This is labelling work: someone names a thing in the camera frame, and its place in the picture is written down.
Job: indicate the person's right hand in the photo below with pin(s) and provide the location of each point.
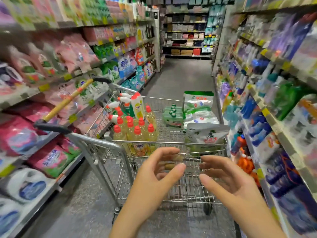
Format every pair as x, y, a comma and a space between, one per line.
237, 188

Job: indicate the stack of white blue pouches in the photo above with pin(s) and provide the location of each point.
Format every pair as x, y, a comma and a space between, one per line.
24, 188

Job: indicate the row of green white pouches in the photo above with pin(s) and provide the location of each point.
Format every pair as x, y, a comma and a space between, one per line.
99, 81

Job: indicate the grey shopping cart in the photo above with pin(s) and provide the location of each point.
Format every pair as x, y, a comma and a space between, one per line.
198, 190

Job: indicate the cluster of green cleaner bottles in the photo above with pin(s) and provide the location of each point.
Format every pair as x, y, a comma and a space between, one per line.
292, 99

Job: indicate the cluster of yellow red-capped bottles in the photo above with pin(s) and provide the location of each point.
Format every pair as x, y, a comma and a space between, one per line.
133, 133

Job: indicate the cluster of teal cleaner bottles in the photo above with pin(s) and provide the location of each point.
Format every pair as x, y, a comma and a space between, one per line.
232, 114

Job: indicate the person's left hand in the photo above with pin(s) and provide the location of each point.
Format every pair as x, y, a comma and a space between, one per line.
153, 183

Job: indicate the pack of green small bottles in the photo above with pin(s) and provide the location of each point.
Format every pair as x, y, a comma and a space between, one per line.
174, 116

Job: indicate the cluster of blue cleaner bottles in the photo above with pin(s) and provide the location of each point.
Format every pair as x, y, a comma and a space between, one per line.
256, 124

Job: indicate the white red-capped cleaner bottle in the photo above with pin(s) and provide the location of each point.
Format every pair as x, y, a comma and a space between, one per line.
137, 106

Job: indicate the store shelving with refill pouches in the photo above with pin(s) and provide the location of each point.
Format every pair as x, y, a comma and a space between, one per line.
29, 91

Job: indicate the row of purple cleaner bottles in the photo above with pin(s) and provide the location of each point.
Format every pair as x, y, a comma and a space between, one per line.
226, 91

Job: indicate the stack of pink detergent pouches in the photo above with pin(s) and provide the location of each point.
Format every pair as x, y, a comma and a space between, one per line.
22, 136

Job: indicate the distant store shelving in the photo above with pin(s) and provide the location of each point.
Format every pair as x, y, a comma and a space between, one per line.
190, 27

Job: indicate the person's right forearm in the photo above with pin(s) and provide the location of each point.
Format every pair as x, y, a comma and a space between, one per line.
262, 224

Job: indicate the cluster of orange trigger sprayers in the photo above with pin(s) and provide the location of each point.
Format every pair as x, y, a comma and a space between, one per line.
245, 163

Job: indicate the row of teal blue pouches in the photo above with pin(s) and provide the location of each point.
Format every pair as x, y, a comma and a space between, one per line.
133, 71

